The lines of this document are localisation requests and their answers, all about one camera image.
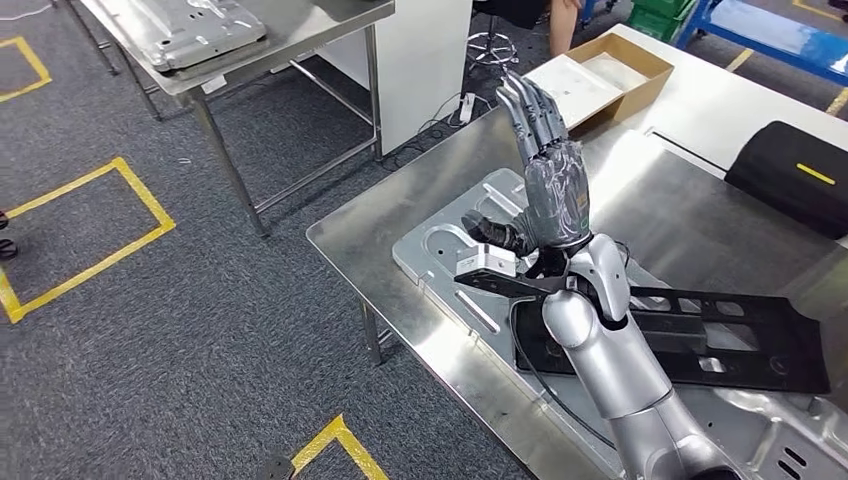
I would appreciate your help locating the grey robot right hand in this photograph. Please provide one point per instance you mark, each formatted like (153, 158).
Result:
(556, 199)

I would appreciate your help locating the black plastic plate bracket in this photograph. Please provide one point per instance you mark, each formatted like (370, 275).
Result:
(762, 371)

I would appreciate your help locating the steel workbench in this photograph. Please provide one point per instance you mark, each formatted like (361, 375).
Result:
(411, 212)

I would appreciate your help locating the white power strip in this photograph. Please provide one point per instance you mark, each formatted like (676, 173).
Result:
(467, 109)

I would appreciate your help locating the stamped sheet metal panel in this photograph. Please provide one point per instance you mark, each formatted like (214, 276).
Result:
(437, 245)
(199, 33)

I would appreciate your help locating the brown cardboard box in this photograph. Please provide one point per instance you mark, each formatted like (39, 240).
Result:
(649, 86)

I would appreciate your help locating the chrome stool base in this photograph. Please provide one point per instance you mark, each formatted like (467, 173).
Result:
(493, 46)

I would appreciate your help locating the person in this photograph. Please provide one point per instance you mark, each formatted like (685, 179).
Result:
(563, 26)

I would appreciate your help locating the white cabinet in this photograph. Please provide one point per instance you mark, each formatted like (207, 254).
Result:
(424, 66)

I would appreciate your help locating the white table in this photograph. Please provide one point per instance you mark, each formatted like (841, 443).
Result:
(715, 99)

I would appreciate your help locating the green plastic crate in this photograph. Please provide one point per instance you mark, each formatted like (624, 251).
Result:
(662, 16)

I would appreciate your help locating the black case with yellow label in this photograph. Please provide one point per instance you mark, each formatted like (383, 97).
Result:
(782, 199)

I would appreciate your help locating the blue metal cart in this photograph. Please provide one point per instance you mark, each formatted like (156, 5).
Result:
(782, 40)

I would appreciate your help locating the steel table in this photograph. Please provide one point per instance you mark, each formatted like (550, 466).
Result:
(298, 26)

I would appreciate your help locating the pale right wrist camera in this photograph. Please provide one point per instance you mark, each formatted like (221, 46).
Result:
(487, 262)

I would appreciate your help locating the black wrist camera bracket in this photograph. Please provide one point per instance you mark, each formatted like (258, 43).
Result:
(510, 285)

